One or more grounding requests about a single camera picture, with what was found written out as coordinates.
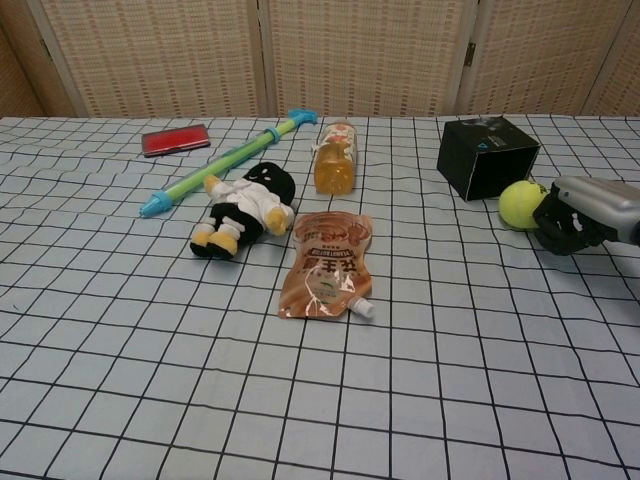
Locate yellow tennis ball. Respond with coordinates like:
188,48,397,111
498,179,551,231

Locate black-headed plush doll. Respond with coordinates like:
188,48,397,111
189,160,298,259

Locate blue checked tablecloth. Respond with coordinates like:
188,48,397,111
0,115,640,480

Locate amber tea bottle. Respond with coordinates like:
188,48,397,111
311,121,361,196

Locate green and blue water squirter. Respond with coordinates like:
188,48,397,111
139,107,319,220

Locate silver and black right robot hand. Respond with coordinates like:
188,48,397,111
531,175,640,256

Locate brown peanut butter pouch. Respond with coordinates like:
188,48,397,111
278,210,376,321

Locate black cardboard box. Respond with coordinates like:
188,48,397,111
436,117,542,203

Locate red card case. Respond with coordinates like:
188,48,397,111
141,123,212,159

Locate woven folding screen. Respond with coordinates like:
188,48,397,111
0,0,640,119

